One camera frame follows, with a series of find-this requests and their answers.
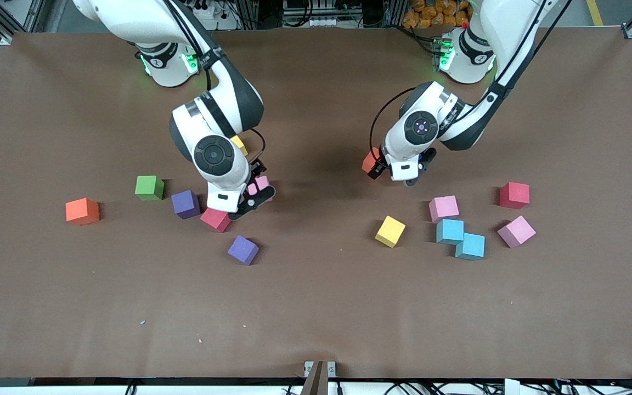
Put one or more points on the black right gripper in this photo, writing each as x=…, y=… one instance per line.
x=255, y=168

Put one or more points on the orange foam block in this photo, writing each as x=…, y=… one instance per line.
x=370, y=160
x=82, y=211

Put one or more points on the pink foam block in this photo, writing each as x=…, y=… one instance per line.
x=516, y=231
x=263, y=182
x=444, y=208

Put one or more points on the yellow foam block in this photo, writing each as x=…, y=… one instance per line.
x=239, y=145
x=390, y=231

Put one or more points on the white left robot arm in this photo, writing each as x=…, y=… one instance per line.
x=421, y=127

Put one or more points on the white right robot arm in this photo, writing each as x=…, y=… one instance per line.
x=214, y=156

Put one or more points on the red foam block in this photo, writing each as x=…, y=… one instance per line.
x=514, y=195
x=214, y=221

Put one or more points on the purple foam block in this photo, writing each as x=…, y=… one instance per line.
x=185, y=204
x=243, y=249

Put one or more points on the blue foam block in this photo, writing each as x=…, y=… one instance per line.
x=449, y=230
x=470, y=247

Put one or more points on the green foam block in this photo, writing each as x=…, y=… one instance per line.
x=149, y=187

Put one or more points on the brown paper table cover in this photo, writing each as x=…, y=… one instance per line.
x=316, y=307

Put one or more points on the white socket strip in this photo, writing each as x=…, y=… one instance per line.
x=324, y=22

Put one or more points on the pile of orange objects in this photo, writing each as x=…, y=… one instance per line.
x=420, y=16

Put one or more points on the metal mount bracket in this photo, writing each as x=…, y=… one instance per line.
x=319, y=376

